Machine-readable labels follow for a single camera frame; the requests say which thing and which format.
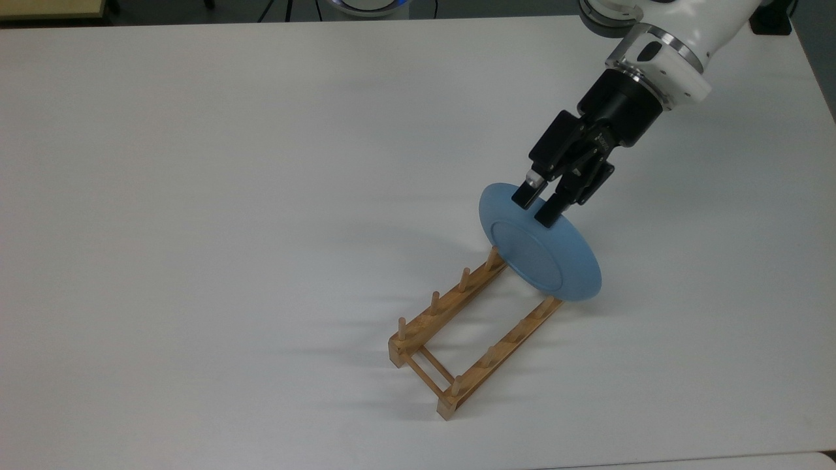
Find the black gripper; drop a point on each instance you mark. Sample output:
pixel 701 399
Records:
pixel 620 108

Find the blue round plate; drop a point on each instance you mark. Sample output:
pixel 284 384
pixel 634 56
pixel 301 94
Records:
pixel 542 254

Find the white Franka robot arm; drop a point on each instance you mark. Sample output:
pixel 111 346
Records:
pixel 692 32

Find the wooden plate rack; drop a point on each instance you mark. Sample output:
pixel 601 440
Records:
pixel 447 307

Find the black stand base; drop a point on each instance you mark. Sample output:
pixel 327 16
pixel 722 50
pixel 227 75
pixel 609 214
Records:
pixel 771 16

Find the black tripod legs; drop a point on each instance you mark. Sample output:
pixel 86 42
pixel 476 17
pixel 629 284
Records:
pixel 287 8

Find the tan wooden desk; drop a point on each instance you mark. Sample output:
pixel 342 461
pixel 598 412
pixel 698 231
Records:
pixel 46 6

